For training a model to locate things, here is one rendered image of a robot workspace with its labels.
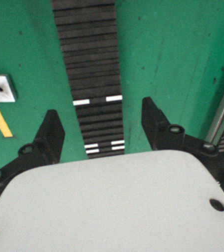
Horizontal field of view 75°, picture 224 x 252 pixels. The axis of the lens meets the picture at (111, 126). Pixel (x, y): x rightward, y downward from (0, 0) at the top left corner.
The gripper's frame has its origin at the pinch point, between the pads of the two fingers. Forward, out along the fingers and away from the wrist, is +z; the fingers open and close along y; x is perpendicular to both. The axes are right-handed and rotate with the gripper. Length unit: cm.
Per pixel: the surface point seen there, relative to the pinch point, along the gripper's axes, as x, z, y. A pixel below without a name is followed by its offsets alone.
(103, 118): -1.5, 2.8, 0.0
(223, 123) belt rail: -6.0, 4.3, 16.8
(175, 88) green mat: -0.8, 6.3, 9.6
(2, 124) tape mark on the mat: -2.7, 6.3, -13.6
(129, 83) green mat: 0.6, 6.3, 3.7
